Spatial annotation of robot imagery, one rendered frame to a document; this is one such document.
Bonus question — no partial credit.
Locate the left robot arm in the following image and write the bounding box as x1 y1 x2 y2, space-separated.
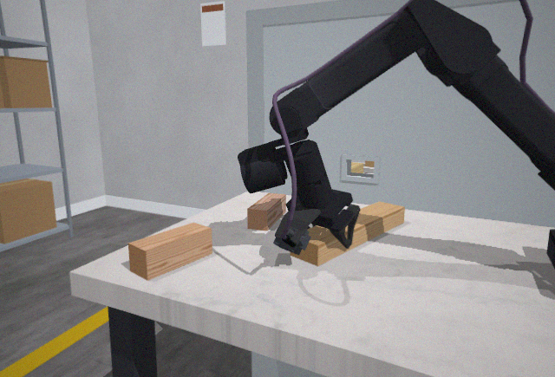
238 0 555 193

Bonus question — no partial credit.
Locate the grey panel wall with slot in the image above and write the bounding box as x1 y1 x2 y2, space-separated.
246 0 555 228

